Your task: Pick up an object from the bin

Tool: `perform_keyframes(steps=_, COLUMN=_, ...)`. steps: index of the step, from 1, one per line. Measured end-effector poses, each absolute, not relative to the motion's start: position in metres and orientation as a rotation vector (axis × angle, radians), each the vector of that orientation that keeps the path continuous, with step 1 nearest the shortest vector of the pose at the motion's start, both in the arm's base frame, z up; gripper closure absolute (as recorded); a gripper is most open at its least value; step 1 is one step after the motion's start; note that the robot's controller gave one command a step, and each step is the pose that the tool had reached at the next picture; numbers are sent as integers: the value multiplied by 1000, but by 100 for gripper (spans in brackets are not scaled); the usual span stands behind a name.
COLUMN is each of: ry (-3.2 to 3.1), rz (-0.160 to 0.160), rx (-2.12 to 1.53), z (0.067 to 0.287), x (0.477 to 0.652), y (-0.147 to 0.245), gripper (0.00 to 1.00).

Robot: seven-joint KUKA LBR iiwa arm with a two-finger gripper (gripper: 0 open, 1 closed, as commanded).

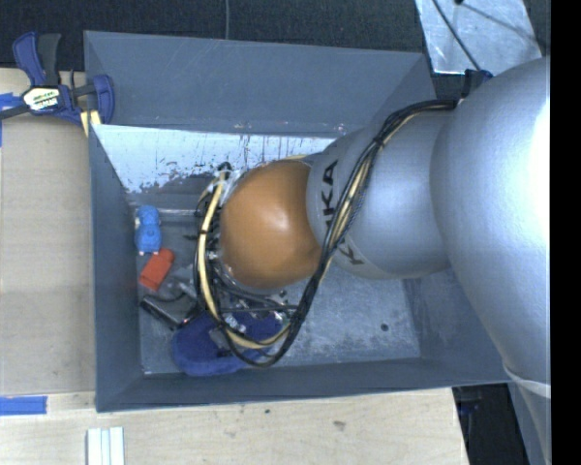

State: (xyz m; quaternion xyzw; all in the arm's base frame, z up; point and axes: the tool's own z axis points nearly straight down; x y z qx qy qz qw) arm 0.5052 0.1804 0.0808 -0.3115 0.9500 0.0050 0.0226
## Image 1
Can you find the blue cloth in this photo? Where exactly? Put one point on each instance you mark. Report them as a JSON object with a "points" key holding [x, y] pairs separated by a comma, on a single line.
{"points": [[198, 351]]}

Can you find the black small tool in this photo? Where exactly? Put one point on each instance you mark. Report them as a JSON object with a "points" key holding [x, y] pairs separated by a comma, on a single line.
{"points": [[162, 309]]}

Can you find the red block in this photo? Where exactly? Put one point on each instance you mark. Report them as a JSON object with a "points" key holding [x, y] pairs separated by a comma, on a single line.
{"points": [[157, 269]]}

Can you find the grey metal bin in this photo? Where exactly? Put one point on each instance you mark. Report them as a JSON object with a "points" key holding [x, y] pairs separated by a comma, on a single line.
{"points": [[358, 318]]}

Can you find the blue toy animal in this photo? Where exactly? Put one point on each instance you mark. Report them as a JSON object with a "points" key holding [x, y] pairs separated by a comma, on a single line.
{"points": [[148, 230]]}

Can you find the pale wood board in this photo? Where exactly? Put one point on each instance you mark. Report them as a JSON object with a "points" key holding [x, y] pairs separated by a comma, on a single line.
{"points": [[43, 259]]}

